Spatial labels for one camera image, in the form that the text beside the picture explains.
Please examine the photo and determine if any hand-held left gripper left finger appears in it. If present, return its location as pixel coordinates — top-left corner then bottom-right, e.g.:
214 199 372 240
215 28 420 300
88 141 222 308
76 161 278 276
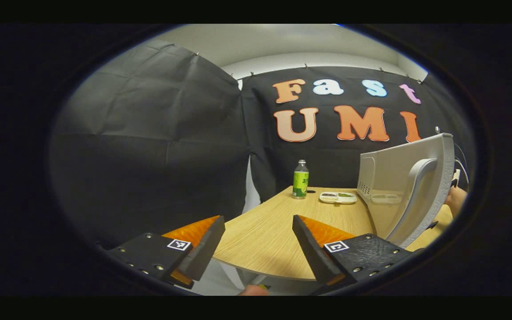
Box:
105 215 226 290

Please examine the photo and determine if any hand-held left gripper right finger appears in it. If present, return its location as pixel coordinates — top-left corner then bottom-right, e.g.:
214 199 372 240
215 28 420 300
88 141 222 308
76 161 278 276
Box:
292 215 416 292

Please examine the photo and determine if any white microwave oven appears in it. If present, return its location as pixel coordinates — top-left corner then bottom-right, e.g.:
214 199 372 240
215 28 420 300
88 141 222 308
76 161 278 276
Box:
356 132 456 249

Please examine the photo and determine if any white divided food tray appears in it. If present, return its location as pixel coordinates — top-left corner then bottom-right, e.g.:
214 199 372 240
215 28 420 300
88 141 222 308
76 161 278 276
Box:
319 191 358 205

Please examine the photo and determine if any green label drink bottle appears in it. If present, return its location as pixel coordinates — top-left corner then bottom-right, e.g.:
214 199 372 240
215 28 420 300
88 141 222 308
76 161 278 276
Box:
292 160 310 199

